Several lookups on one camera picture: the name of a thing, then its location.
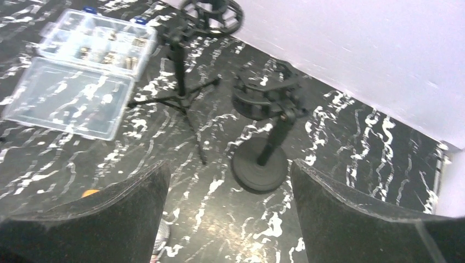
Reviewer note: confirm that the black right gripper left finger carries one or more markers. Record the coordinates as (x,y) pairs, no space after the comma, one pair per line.
(116,224)

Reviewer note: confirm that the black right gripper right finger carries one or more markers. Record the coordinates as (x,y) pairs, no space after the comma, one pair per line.
(342,224)

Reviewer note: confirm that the black round-base microphone stand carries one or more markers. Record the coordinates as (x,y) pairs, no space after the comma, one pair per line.
(259,164)

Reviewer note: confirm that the glitter silver-head microphone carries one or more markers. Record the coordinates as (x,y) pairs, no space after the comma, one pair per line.
(162,238)

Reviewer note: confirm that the gold microphone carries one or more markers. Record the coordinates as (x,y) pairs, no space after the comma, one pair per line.
(89,192)

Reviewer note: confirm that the clear plastic screw box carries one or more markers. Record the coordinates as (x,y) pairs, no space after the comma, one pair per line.
(83,76)

